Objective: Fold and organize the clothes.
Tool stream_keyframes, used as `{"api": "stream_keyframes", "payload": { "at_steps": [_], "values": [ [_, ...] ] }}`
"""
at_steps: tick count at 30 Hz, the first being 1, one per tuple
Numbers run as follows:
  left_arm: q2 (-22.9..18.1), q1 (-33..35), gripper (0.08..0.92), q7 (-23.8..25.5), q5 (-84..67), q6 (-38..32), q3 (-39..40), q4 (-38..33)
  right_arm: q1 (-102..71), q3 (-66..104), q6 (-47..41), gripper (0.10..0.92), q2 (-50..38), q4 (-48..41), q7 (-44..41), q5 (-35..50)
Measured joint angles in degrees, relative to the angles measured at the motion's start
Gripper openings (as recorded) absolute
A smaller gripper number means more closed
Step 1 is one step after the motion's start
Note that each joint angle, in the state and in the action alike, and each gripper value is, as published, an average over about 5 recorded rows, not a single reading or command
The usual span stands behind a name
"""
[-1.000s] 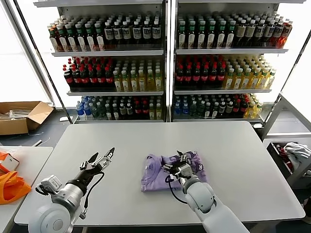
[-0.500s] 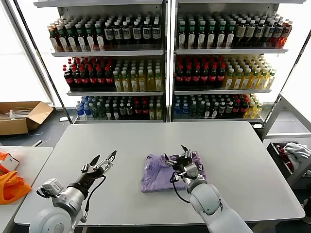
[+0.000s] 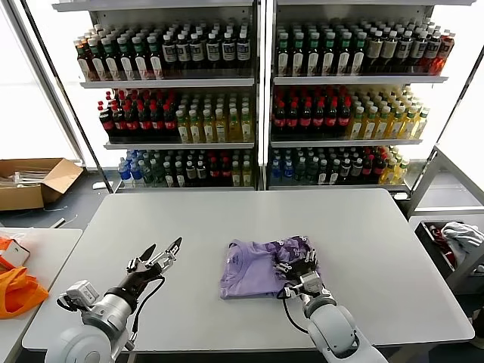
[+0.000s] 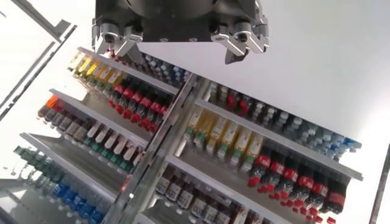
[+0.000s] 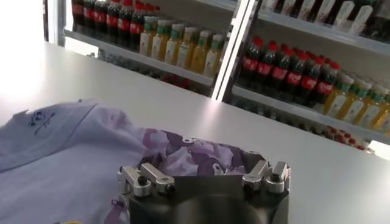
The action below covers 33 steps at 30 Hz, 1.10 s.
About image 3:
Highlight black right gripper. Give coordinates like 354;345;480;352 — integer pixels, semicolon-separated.
273;247;319;284

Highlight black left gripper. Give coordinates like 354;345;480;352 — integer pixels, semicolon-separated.
116;236;184;300

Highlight purple t-shirt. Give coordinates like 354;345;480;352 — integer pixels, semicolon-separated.
219;234;321;301

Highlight white side table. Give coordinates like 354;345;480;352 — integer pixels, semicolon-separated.
0;228;84;363

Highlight thin metal strip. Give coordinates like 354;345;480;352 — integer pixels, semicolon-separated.
48;214;79;230

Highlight yellow juice bottle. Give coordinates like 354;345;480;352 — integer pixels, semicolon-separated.
400;107;417;141
175;110;189;144
361;107;378;141
348;107;365;141
374;107;391;141
240;107;253;143
227;108;240;143
188;110;202;144
201;109;215;144
388;107;405;141
412;108;430;140
213;108;228;144

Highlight cola bottle red cap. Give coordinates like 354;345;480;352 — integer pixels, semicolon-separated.
110;105;126;139
298;100;313;132
98;101;114;138
163;104;178;139
324;98;339;132
271;101;287;132
136;104;152;139
150;104;165;139
337;98;352;132
311;100;326;132
284;101;299;132
123;105;139;139

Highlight black storage bin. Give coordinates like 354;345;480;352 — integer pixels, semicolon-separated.
419;220;484;274

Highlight clear plastic bag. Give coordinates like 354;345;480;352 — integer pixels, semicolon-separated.
0;230;33;244

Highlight orange fabric bag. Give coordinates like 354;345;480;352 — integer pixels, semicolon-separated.
0;266;50;319

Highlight small white carton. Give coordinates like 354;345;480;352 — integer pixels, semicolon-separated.
0;240;31;268

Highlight red garment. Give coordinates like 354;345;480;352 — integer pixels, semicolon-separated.
429;225;457;269

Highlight open cardboard box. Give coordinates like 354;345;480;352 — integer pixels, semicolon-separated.
0;157;85;212

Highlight clear plastic packets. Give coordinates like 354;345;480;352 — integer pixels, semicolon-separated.
0;168;52;188

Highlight grey metal cart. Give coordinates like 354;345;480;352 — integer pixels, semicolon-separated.
408;145;484;292

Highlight white crumpled garment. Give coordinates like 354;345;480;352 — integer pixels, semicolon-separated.
441;222;484;265

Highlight grey metal shelf unit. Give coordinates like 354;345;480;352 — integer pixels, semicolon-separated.
263;0;477;192
51;0;265;192

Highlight black slanted pole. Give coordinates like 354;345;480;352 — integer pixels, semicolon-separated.
20;0;113;193
410;47;484;194

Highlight dark bottle white label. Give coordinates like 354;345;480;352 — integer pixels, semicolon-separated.
396;31;412;74
235;32;250;76
220;32;236;76
188;33;204;76
204;33;220;76
410;31;427;73
161;34;177;76
175;33;190;76

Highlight dark bottle grey label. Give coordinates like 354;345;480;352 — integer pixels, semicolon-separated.
366;31;383;75
380;31;398;75

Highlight red drink bottle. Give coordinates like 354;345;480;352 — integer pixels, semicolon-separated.
422;32;440;73
435;32;455;73

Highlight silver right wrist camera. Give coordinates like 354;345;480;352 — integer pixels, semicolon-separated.
298;271;326;298

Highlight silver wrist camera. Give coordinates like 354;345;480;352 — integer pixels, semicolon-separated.
56;279;101;313
298;271;326;298

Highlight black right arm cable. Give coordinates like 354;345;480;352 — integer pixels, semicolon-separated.
275;286;312;336

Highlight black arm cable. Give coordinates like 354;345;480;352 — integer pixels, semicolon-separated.
128;275;166;343
275;286;312;336

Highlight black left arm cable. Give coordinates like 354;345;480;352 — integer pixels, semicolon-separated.
128;275;166;343

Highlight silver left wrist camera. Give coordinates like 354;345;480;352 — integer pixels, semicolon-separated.
56;279;101;313

